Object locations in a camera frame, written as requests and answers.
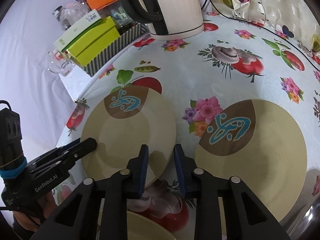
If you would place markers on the floral vinyl tablecloth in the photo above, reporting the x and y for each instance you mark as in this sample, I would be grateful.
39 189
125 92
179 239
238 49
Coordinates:
289 78

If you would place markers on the striped storage box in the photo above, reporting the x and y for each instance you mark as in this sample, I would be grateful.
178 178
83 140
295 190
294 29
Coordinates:
115 48

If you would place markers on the cream heart pattern curtain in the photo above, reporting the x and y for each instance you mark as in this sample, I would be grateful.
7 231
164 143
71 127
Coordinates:
291 17

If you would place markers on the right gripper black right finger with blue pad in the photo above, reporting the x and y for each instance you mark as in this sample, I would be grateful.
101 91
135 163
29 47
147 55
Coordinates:
196 183

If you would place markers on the beige plate brown patch right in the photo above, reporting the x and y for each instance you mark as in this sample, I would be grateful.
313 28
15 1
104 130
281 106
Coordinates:
261 143

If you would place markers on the person's left hand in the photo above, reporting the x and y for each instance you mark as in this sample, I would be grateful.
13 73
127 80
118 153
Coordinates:
25 226

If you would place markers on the small clear glass bottle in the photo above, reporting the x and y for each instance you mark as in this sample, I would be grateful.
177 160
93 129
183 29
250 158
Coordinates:
59 63

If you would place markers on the dark glass jar in box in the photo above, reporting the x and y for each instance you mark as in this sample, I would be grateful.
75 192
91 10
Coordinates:
123 21

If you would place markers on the beige plate brown patch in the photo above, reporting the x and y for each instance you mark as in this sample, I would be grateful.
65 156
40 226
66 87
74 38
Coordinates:
261 143
124 121

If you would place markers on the beige plate brown patch left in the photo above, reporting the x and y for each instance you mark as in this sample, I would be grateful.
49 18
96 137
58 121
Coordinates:
124 121

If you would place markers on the clear glass jar black lid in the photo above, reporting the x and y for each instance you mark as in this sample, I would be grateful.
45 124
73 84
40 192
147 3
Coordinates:
64 16

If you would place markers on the beige bowl bottom edge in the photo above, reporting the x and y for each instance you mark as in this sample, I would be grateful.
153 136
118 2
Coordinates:
147 227

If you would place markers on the white green carton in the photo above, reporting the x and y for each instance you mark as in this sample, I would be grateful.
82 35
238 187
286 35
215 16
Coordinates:
77 29

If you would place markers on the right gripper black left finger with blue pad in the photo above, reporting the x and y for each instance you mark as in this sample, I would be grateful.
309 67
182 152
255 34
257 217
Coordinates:
128 183

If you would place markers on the white black electric kettle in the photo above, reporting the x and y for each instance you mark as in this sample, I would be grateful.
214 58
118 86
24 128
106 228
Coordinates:
167 19

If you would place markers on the lime green carton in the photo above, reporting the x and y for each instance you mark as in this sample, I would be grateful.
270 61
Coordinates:
93 42

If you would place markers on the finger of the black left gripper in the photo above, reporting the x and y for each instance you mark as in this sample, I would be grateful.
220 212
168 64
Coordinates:
69 154

